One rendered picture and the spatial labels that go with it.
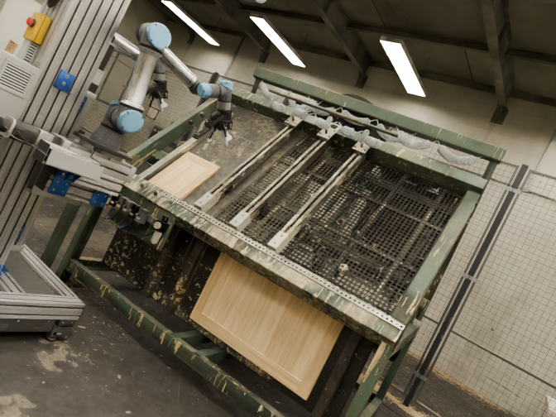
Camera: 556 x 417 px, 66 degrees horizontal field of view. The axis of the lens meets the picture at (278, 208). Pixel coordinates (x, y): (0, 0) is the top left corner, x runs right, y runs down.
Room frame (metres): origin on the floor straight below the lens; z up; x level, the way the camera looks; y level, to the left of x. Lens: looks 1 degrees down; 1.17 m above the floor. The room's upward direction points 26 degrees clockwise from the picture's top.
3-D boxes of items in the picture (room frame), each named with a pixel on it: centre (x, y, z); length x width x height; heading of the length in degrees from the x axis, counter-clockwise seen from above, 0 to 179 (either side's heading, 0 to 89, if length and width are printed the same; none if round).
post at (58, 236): (2.81, 1.21, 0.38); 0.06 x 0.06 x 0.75; 65
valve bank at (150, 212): (2.69, 0.79, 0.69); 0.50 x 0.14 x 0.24; 65
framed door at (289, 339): (2.57, -0.21, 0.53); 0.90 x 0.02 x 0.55; 65
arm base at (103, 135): (2.20, 0.94, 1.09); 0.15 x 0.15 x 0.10
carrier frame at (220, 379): (3.13, -0.09, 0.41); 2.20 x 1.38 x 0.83; 65
